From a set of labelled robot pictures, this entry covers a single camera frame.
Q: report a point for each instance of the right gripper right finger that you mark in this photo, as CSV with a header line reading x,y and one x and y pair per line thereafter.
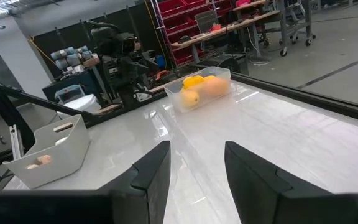
x,y
253,193

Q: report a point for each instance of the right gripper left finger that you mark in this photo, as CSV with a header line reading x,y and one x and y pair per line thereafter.
x,y
148,186

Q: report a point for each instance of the garlic bulb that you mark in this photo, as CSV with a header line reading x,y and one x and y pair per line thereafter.
x,y
44,159

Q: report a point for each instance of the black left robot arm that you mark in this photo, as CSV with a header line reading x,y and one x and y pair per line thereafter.
x,y
126,93

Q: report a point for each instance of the pile of yellow orange fruits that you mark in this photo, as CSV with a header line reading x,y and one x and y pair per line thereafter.
x,y
172,93

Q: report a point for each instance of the white lidded box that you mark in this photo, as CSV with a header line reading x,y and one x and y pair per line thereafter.
x,y
79,104

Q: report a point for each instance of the grey blue jointed machine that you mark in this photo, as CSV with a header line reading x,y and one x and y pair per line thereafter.
x,y
65,57

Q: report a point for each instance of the black partition panel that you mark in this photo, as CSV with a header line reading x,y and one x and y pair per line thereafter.
x,y
73,34

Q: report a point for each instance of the red bin shelf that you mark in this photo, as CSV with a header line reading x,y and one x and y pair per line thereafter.
x,y
176,7

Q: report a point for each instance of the grey plastic basket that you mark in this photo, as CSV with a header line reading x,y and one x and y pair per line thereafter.
x,y
67,161

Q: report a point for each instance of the wooden workbench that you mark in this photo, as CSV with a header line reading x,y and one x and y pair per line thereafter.
x,y
228,28

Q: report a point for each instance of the aluminium extrusion bar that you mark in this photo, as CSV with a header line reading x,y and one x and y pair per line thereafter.
x,y
16,141

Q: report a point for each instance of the grey rolling cart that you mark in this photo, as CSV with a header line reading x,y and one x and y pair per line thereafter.
x,y
294,25

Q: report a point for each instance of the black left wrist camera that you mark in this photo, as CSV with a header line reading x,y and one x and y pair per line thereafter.
x,y
126,43

